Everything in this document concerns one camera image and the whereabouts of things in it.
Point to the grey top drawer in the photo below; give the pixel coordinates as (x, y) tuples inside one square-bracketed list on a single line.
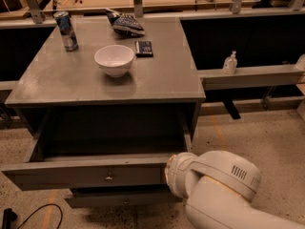
[(85, 174)]

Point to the white bowl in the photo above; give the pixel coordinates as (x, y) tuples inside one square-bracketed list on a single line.
[(114, 60)]

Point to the dark blue snack bar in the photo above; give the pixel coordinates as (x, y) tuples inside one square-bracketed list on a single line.
[(143, 49)]

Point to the grey metal rail shelf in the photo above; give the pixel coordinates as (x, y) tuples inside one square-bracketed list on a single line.
[(250, 77)]

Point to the grey drawer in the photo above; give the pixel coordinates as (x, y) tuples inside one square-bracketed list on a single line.
[(85, 174), (121, 196)]

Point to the blue silver drink can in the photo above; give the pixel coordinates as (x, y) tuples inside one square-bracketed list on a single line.
[(63, 21)]

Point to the grey bottom drawer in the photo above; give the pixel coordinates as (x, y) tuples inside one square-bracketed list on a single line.
[(121, 196)]

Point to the grey drawer cabinet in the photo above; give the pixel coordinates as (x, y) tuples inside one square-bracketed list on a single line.
[(69, 81)]

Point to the foam-padded gripper body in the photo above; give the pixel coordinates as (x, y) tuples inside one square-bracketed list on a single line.
[(176, 173)]

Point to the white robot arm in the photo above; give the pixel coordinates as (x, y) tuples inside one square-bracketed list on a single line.
[(218, 188)]

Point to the blue white chip bag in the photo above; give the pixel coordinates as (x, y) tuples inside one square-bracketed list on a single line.
[(124, 24)]

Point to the black plug on floor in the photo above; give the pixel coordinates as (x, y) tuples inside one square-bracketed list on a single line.
[(8, 217)]

